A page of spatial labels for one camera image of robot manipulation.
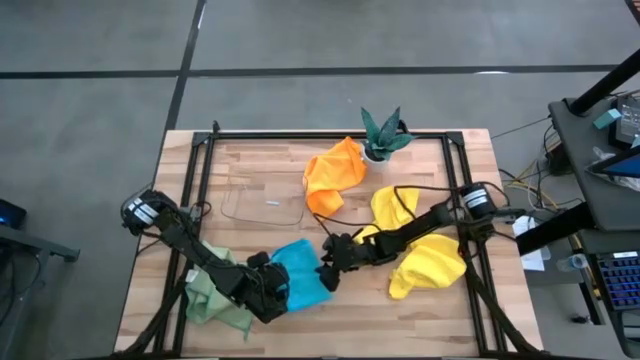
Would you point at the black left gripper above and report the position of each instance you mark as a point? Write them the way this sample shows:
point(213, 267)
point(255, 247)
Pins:
point(265, 290)

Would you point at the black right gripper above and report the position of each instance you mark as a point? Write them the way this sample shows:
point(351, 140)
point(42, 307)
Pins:
point(357, 252)

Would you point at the blue microfiber towel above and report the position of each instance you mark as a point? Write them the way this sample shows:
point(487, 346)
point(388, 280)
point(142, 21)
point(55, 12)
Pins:
point(302, 275)

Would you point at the green microfiber towel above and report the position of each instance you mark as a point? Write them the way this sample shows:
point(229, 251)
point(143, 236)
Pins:
point(210, 305)

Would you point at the orange microfiber towel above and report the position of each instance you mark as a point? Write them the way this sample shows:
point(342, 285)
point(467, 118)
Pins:
point(330, 175)

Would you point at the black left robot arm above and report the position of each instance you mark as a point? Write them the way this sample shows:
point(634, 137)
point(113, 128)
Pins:
point(200, 252)

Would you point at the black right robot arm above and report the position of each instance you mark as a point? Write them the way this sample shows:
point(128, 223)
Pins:
point(425, 222)

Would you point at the yellow microfiber towel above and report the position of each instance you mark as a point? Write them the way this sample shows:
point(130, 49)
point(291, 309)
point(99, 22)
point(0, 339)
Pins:
point(390, 210)
point(430, 270)

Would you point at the clear plastic bin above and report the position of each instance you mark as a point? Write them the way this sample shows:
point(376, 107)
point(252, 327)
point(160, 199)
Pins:
point(262, 202)

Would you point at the snake plant in white pot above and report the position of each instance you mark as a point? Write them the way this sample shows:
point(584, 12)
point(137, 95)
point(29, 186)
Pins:
point(382, 140)

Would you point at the white paper on floor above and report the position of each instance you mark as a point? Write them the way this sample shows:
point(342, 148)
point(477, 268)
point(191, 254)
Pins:
point(525, 225)

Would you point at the black side table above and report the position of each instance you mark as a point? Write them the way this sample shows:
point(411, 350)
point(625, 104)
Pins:
point(30, 242)

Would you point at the clear water bottle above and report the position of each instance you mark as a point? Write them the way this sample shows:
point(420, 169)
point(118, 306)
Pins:
point(574, 262)

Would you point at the black device with blue light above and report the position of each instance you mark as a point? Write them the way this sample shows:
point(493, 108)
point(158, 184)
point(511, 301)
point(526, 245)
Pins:
point(10, 215)

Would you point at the black computer desk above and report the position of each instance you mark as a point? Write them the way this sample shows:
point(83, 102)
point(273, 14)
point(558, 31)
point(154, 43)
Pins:
point(580, 150)

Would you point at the black keyboard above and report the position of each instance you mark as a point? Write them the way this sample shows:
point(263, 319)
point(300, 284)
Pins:
point(622, 282)

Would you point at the black tablet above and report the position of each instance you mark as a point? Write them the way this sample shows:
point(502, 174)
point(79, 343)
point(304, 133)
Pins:
point(625, 167)

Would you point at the small teal box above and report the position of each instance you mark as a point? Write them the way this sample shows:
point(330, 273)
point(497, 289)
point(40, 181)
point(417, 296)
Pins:
point(607, 119)

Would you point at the black desk pole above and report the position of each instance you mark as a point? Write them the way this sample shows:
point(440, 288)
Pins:
point(605, 82)

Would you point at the black aluminium table frame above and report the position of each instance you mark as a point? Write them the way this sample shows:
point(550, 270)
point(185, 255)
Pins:
point(325, 135)

